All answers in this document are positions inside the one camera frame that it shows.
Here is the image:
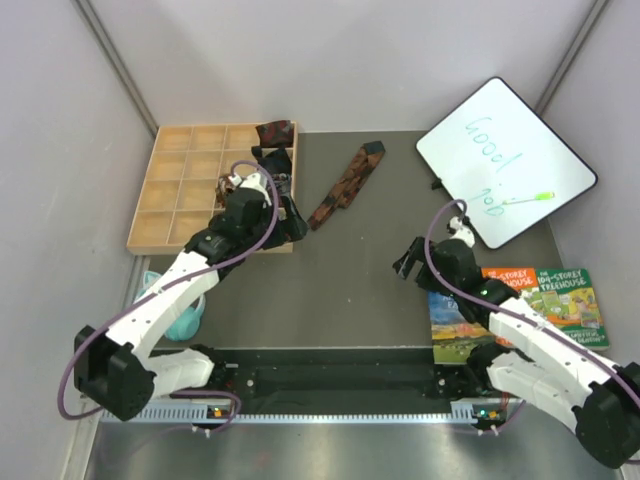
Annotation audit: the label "rolled black navy tie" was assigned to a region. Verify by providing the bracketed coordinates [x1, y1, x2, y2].
[251, 146, 293, 176]

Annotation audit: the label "white slotted cable duct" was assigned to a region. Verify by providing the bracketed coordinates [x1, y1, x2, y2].
[99, 398, 506, 425]

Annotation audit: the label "green 104-storey treehouse book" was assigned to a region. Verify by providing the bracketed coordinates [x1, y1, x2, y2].
[531, 268, 610, 351]

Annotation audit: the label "teal cat-ear headphones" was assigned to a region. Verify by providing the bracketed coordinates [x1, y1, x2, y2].
[135, 270, 206, 342]

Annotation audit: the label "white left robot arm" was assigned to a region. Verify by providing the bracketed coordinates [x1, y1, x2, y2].
[65, 171, 307, 421]

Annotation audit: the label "rolled multicolour floral tie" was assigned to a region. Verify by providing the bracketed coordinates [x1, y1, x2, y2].
[215, 173, 243, 209]

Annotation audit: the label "brown red patterned tie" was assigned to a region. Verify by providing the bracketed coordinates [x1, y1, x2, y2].
[307, 141, 386, 231]

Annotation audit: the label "white dry-erase board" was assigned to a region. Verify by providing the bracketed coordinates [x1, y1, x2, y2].
[416, 77, 598, 249]

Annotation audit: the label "rolled dark red tie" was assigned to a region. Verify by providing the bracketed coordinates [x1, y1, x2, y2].
[255, 120, 295, 148]

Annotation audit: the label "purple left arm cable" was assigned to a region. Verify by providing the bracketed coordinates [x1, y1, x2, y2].
[57, 160, 280, 420]

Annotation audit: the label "orange 78-storey treehouse book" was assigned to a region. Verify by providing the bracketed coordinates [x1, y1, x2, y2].
[480, 267, 541, 349]

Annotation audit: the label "green marker pen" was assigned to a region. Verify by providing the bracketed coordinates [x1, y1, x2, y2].
[502, 192, 555, 205]

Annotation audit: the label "dark grey table mat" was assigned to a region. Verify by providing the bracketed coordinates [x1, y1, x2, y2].
[144, 130, 566, 351]

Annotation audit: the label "landscape cover book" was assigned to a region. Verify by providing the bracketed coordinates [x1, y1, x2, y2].
[427, 292, 494, 364]

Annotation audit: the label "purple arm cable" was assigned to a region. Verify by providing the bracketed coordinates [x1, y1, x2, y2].
[57, 160, 280, 420]
[425, 199, 640, 401]

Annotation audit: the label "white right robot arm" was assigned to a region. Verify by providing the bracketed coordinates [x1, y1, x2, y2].
[393, 216, 639, 469]

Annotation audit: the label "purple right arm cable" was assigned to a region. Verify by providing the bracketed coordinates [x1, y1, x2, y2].
[425, 199, 640, 401]

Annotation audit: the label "wooden compartment tray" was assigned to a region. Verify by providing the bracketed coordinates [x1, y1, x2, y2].
[125, 120, 300, 255]

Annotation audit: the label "rolled blue patterned tie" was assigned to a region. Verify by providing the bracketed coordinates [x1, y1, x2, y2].
[272, 173, 292, 197]

